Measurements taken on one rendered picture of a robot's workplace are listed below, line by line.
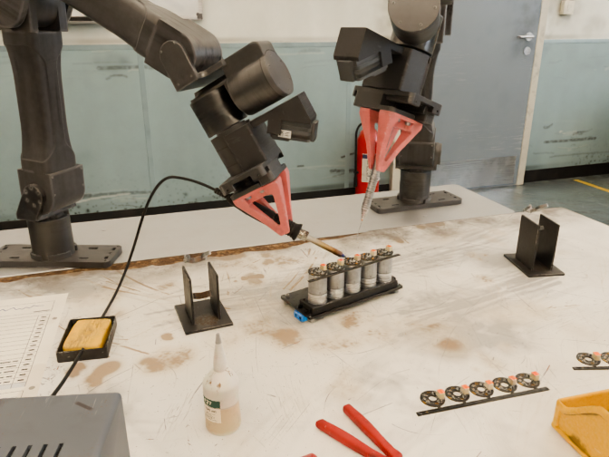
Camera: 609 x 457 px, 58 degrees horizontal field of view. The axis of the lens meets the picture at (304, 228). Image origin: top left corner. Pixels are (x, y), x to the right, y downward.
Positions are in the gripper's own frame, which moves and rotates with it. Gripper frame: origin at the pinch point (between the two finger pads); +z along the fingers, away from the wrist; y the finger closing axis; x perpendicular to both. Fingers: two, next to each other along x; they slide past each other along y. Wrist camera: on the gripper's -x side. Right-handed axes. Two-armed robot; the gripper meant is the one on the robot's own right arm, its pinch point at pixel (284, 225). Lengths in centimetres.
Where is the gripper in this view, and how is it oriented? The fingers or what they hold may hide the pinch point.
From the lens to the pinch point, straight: 73.4
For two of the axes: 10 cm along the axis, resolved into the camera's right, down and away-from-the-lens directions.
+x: -8.6, 3.9, 3.3
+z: 4.8, 8.5, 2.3
